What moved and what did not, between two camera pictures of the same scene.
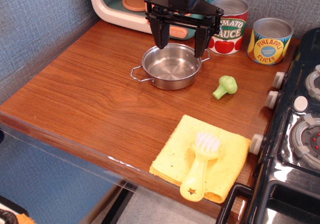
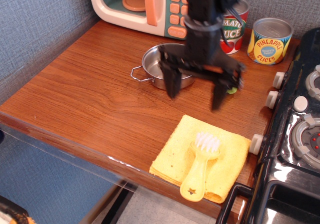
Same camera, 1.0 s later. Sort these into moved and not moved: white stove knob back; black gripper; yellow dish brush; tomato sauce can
Moved: black gripper
Not moved: yellow dish brush; tomato sauce can; white stove knob back
